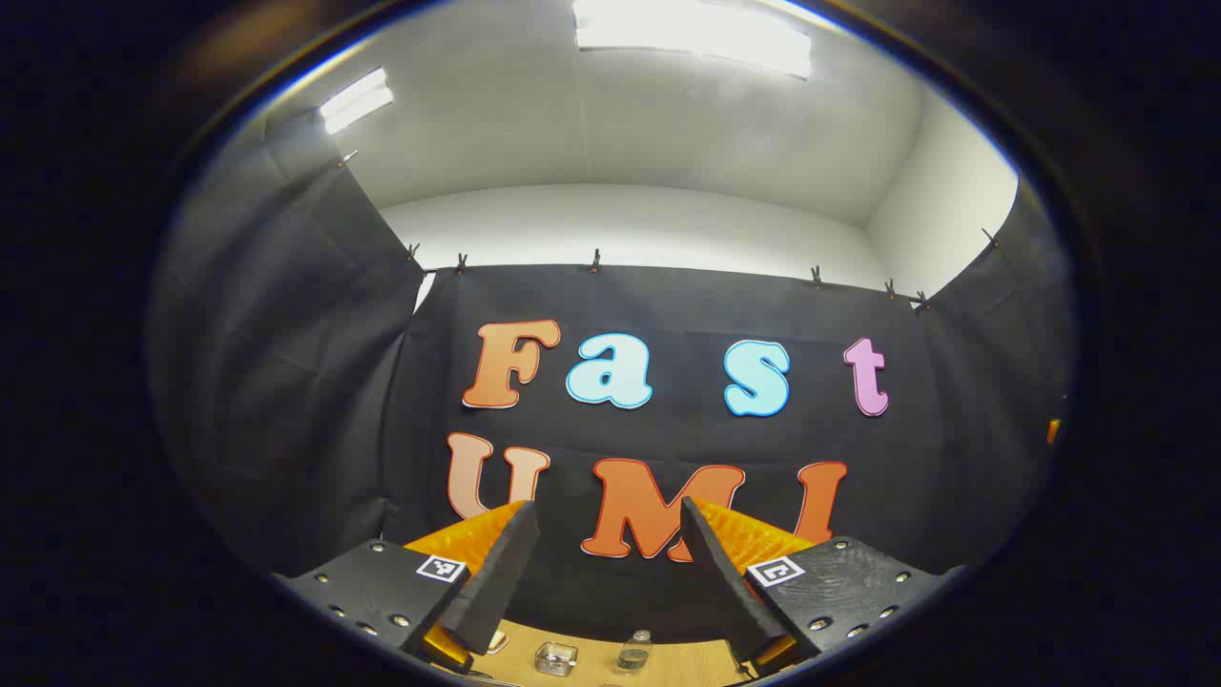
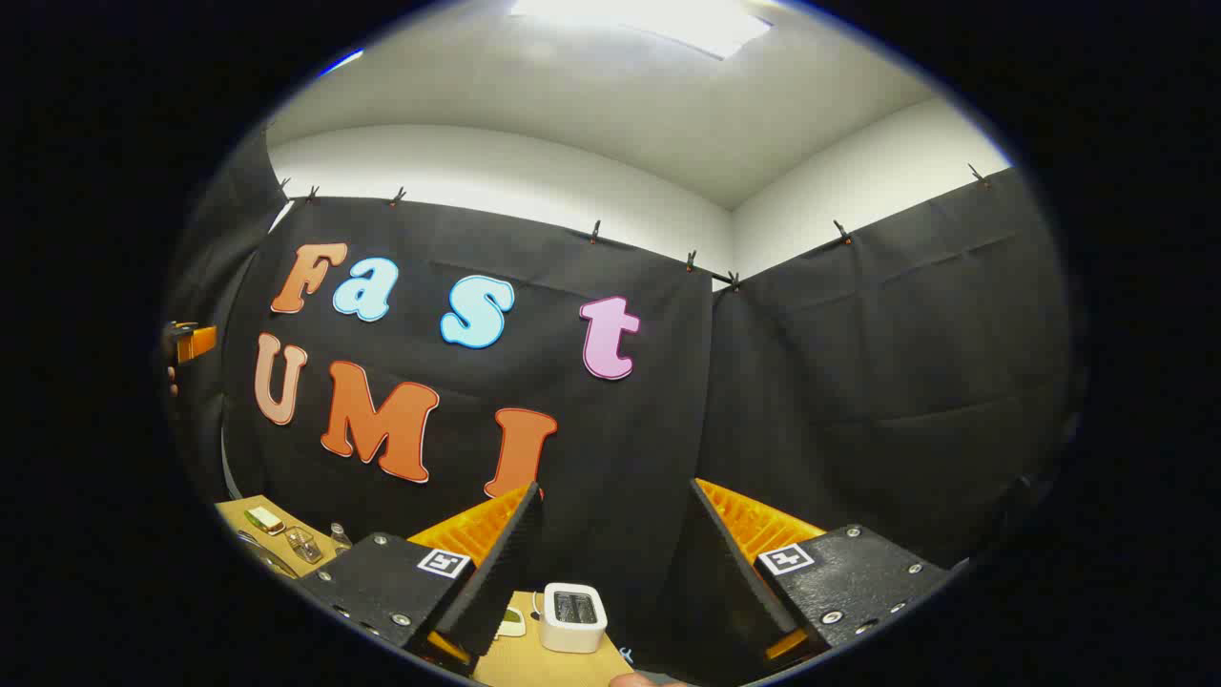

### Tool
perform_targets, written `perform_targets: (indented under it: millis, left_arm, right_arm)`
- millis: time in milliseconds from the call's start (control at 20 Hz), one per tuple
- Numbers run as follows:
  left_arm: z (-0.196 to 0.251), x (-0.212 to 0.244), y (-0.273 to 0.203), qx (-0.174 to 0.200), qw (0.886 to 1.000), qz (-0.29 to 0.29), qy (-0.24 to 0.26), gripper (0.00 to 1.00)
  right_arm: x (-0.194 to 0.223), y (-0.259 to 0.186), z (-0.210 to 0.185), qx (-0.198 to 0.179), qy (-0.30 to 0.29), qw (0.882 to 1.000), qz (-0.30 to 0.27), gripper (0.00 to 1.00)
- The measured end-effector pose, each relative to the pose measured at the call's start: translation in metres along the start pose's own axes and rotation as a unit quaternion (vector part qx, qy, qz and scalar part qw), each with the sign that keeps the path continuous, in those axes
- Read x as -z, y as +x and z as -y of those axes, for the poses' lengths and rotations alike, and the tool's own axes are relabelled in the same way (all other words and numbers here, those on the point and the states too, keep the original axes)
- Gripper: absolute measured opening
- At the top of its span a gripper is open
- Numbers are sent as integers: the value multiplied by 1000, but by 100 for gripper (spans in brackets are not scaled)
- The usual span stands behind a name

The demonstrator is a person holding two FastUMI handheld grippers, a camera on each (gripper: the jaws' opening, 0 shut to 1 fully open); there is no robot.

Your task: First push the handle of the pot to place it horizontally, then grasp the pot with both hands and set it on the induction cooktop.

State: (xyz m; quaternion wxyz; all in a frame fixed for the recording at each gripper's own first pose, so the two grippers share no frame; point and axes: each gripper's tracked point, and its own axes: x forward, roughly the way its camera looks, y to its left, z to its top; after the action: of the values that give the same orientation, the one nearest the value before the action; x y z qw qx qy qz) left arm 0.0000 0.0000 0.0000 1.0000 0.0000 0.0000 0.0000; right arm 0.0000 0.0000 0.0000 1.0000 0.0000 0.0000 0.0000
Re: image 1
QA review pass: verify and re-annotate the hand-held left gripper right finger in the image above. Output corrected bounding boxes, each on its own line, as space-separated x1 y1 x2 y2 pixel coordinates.
679 495 969 677

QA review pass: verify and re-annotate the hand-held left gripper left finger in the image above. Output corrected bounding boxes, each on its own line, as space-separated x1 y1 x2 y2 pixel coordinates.
272 498 541 674

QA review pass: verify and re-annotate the clear plastic water bottle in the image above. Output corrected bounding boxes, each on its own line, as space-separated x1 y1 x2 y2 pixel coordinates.
617 629 654 675

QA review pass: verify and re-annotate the row of small black clips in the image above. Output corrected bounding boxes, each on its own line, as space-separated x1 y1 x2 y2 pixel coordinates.
336 148 1001 311

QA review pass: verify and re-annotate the ceiling light panel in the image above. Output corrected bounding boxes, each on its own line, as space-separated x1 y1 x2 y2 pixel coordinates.
572 0 813 80
319 67 395 135

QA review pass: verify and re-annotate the metal wire rack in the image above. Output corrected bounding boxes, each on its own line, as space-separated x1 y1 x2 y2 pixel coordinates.
534 641 580 678

